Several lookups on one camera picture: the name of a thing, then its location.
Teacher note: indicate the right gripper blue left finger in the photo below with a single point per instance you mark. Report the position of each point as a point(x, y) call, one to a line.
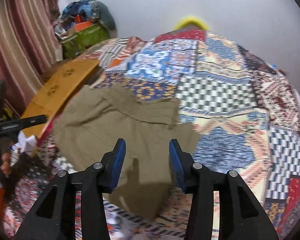
point(53, 215)

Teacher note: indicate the olive khaki pants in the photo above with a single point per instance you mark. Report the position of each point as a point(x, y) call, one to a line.
point(95, 119)

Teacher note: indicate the person left hand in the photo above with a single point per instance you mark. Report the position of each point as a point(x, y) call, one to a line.
point(6, 164)

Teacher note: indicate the wooden lap desk board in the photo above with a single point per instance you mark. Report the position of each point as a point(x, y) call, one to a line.
point(57, 91)

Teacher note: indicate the striped red beige curtain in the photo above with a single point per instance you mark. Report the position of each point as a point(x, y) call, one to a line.
point(28, 48)

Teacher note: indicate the patchwork patterned bed quilt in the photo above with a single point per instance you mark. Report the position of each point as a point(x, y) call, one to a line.
point(227, 107)

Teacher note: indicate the green storage basket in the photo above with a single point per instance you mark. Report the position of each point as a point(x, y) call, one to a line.
point(77, 43)

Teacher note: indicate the pile of blue clothes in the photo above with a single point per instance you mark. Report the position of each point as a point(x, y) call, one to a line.
point(82, 14)

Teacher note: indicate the yellow curved pillow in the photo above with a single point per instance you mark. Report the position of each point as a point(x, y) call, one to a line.
point(191, 21)

